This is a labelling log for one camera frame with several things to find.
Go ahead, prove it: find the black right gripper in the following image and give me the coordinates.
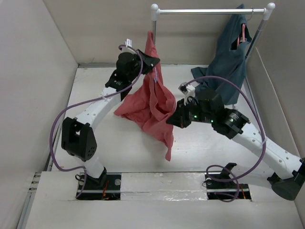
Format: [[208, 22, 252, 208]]
[[166, 98, 214, 129]]

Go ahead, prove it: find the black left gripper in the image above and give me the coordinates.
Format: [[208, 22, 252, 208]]
[[128, 49, 160, 82]]

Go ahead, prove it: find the light blue wire hanger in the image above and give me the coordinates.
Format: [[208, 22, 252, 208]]
[[154, 67, 158, 83]]

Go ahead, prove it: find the red t shirt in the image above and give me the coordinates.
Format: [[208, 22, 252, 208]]
[[113, 30, 177, 162]]

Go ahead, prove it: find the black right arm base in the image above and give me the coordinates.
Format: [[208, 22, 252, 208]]
[[202, 163, 251, 203]]

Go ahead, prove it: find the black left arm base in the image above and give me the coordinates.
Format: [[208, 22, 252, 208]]
[[75, 173, 122, 201]]

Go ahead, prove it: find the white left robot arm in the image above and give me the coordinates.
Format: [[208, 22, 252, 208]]
[[61, 45, 160, 189]]

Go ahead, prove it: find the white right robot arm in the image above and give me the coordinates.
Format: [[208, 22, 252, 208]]
[[166, 85, 305, 200]]

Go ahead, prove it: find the teal t shirt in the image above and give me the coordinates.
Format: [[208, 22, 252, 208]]
[[191, 14, 252, 105]]

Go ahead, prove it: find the pink hanger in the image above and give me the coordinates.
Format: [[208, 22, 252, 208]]
[[236, 23, 247, 47]]

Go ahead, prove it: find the white clothes rack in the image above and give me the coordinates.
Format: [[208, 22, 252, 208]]
[[150, 2, 276, 112]]

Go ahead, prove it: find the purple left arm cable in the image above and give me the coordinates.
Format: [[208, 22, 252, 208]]
[[50, 45, 144, 198]]

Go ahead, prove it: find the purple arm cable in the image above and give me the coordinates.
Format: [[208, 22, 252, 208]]
[[182, 75, 266, 202], [50, 45, 144, 198]]

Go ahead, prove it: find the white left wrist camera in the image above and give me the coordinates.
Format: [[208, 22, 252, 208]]
[[124, 38, 132, 48]]

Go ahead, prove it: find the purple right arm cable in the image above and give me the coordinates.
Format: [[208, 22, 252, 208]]
[[182, 75, 266, 202]]

